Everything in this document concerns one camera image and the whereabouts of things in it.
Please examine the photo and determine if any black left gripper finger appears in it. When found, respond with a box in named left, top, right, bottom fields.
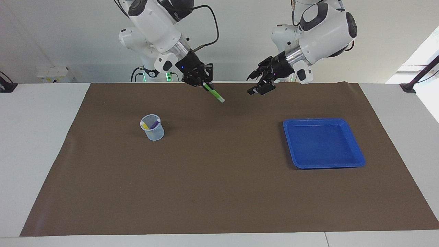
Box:
left=247, top=79, right=276, bottom=96
left=248, top=57, right=273, bottom=80

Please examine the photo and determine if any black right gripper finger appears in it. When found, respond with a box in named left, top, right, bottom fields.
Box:
left=203, top=63, right=214, bottom=84
left=185, top=76, right=206, bottom=87

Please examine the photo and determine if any green pen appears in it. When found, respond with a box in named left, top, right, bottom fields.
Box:
left=202, top=82, right=225, bottom=103

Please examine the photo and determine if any translucent plastic cup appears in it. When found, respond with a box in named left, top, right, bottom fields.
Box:
left=140, top=114, right=165, bottom=141

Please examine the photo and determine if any blue plastic tray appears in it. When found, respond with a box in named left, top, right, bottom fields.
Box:
left=283, top=118, right=366, bottom=169

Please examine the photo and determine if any brown table mat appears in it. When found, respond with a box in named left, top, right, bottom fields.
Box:
left=20, top=82, right=439, bottom=237

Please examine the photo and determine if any black pole stand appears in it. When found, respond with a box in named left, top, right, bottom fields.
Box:
left=400, top=55, right=439, bottom=94

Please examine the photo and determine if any black table clamp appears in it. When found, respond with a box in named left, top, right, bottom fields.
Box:
left=0, top=71, right=18, bottom=93

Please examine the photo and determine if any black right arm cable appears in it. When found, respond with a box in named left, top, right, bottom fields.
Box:
left=165, top=0, right=219, bottom=54

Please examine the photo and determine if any black right base cable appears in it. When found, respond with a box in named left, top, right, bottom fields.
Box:
left=130, top=66, right=145, bottom=83

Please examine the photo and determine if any white wall socket box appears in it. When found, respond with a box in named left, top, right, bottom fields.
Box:
left=37, top=66, right=74, bottom=83

